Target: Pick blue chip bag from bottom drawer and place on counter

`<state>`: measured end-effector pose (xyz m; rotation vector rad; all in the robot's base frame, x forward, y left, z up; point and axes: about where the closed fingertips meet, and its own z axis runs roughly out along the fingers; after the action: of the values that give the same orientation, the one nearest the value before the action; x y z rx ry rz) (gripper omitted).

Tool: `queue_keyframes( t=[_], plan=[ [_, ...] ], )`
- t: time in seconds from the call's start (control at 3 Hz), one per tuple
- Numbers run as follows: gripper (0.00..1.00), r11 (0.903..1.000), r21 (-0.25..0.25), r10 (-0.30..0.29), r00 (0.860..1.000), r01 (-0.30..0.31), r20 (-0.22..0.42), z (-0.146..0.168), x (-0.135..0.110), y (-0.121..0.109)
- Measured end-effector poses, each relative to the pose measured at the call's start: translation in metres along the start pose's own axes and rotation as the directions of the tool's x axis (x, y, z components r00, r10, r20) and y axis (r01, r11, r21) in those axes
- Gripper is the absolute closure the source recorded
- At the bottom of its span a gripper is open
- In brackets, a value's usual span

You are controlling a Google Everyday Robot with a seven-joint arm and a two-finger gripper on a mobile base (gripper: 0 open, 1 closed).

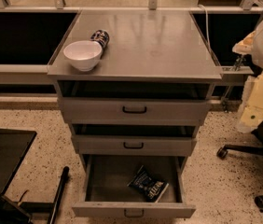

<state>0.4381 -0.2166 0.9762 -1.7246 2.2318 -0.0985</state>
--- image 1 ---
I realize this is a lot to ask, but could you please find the black pole on floor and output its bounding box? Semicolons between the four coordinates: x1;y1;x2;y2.
47;166;69;224

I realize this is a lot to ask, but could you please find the grey top drawer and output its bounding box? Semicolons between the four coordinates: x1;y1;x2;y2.
58;80;210;126

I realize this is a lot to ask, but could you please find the white ceramic bowl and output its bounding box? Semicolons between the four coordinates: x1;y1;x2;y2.
63;40;103;71

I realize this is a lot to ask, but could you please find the grey middle drawer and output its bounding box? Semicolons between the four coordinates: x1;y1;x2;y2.
72;124;196;156

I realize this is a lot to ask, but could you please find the grey drawer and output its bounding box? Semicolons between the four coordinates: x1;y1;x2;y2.
72;124;196;156
73;155;195;218
58;80;210;126

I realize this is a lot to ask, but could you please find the white cable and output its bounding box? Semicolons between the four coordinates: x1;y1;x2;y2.
197;4;214;56

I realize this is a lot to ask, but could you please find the grey metal drawer cabinet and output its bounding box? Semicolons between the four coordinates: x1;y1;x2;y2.
46;8;223;219

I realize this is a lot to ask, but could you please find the grey bottom drawer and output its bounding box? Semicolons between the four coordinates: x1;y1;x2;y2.
73;155;195;218

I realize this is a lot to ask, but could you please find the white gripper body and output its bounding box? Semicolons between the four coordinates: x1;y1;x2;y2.
236;72;263;133

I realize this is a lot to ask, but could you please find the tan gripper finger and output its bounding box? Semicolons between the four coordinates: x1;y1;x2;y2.
232;31;256;55

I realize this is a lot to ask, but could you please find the blue patterned can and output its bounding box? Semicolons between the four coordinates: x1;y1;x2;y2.
90;30;110;49

